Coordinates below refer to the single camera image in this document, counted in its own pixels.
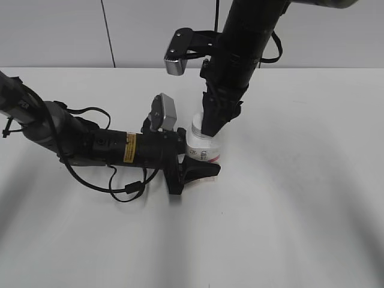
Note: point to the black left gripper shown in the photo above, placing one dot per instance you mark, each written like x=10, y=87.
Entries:
x=160, y=150

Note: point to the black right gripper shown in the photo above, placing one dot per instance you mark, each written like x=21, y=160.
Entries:
x=221, y=103

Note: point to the white bottle cap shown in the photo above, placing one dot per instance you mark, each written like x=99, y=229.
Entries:
x=196, y=126

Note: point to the white yili changqing yogurt bottle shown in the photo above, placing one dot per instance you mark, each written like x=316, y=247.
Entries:
x=203, y=149

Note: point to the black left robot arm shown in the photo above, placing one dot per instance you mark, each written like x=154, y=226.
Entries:
x=75, y=140

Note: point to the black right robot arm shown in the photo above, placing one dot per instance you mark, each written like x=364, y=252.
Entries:
x=238, y=50

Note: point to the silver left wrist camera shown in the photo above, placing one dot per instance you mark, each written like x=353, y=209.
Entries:
x=163, y=113

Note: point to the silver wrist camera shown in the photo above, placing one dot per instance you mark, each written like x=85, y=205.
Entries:
x=163, y=113
x=187, y=44

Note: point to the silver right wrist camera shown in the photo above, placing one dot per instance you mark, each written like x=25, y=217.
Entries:
x=187, y=44

